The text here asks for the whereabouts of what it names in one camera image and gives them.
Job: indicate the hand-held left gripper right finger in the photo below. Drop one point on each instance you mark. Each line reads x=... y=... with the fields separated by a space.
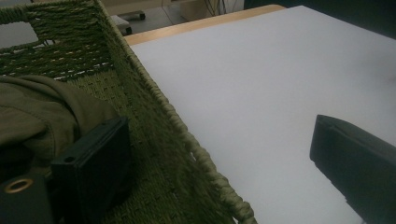
x=358 y=168

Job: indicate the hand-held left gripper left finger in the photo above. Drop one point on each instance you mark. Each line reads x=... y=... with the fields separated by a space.
x=90 y=168

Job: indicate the white table mat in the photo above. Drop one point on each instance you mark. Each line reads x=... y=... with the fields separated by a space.
x=249 y=93

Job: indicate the olive green cloth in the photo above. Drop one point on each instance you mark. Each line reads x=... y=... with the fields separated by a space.
x=31 y=118

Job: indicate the green woven basket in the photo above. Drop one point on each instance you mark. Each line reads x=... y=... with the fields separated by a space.
x=149 y=140

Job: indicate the black bar-shaped object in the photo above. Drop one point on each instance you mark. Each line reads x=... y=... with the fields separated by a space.
x=132 y=15

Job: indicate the grey block-shaped object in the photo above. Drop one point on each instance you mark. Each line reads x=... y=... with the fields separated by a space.
x=120 y=23

